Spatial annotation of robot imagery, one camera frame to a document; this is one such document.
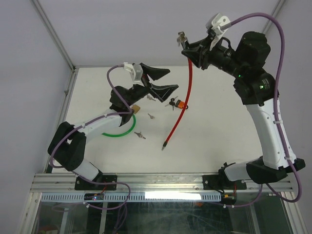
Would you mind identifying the slotted cable duct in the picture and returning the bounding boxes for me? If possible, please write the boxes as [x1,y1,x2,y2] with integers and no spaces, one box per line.
[41,191,221,203]

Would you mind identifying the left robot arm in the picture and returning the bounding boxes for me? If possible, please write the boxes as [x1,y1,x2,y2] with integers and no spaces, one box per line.
[47,63,178,189]

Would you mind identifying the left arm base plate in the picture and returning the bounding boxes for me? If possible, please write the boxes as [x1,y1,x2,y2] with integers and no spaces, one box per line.
[74,173,117,191]

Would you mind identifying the red cable lock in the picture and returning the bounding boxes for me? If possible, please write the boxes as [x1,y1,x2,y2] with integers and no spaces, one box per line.
[161,41,193,151]

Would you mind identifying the large brass padlock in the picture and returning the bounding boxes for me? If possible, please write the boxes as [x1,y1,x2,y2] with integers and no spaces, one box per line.
[131,105,141,114]

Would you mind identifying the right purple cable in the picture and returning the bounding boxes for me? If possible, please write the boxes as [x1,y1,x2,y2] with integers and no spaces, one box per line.
[229,12,303,208]

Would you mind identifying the small padlock silver keys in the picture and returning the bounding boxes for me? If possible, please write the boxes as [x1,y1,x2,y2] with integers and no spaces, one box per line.
[147,95,156,101]

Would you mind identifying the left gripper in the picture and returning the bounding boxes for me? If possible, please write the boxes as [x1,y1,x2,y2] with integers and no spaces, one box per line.
[126,64,179,108]

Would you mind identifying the red cable lock keys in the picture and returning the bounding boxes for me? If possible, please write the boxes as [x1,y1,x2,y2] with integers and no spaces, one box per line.
[176,31,187,48]

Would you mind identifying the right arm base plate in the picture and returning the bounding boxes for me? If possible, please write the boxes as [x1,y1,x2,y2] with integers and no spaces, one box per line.
[202,174,247,192]

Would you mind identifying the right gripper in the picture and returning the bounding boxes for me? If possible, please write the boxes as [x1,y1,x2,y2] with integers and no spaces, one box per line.
[183,34,248,79]

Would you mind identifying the green cable lock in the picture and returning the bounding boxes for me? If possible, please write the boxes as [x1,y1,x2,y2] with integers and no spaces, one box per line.
[102,114,137,138]

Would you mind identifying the purple cable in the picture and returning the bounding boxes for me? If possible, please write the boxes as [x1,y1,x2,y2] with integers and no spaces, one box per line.
[49,64,135,182]
[229,12,303,208]

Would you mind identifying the orange black padlock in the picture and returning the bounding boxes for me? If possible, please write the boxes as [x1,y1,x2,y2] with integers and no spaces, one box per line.
[175,99,188,110]

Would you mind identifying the green cable lock keys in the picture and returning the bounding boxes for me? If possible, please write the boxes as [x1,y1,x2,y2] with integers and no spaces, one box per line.
[134,132,146,139]

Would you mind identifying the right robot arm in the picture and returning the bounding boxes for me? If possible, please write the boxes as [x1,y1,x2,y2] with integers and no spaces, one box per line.
[181,32,306,189]

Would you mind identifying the aluminium mounting rail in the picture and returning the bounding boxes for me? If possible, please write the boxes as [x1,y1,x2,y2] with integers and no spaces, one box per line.
[31,172,292,193]

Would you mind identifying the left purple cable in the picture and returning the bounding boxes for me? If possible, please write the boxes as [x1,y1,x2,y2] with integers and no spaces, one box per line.
[49,64,135,182]

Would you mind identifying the black head keys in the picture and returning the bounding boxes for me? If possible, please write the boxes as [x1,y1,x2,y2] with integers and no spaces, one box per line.
[165,96,178,110]

